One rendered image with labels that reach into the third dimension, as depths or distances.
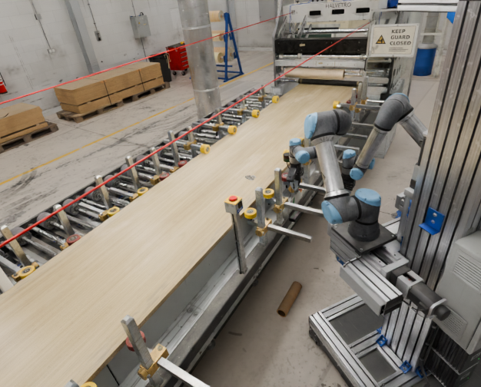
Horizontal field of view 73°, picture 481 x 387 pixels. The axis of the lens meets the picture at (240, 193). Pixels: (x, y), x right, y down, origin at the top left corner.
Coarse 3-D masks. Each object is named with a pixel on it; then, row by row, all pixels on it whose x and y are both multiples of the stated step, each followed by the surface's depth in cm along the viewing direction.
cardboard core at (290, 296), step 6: (294, 282) 261; (294, 288) 256; (300, 288) 259; (288, 294) 251; (294, 294) 252; (288, 300) 247; (294, 300) 251; (282, 306) 242; (288, 306) 244; (282, 312) 247
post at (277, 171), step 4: (276, 168) 205; (276, 172) 205; (280, 172) 206; (276, 176) 206; (280, 176) 207; (276, 180) 208; (280, 180) 209; (276, 184) 210; (280, 184) 211; (276, 188) 212; (280, 188) 212; (276, 192) 214; (280, 192) 213; (276, 196) 215; (280, 196) 215; (276, 200) 218; (280, 200) 217; (276, 204) 219; (280, 204) 218; (280, 216) 223; (280, 220) 225
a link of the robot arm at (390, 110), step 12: (384, 108) 167; (396, 108) 165; (384, 120) 166; (396, 120) 167; (372, 132) 175; (384, 132) 171; (372, 144) 177; (360, 156) 185; (372, 156) 182; (360, 168) 188
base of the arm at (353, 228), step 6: (354, 222) 157; (360, 222) 153; (348, 228) 162; (354, 228) 157; (360, 228) 155; (366, 228) 154; (372, 228) 154; (378, 228) 156; (354, 234) 157; (360, 234) 156; (366, 234) 155; (372, 234) 154; (378, 234) 156; (366, 240) 156
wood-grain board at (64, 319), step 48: (288, 96) 400; (336, 96) 382; (240, 144) 295; (288, 144) 286; (192, 192) 235; (240, 192) 229; (96, 240) 199; (144, 240) 195; (192, 240) 190; (48, 288) 170; (96, 288) 167; (144, 288) 163; (0, 336) 148; (48, 336) 145; (96, 336) 143; (0, 384) 129; (48, 384) 127
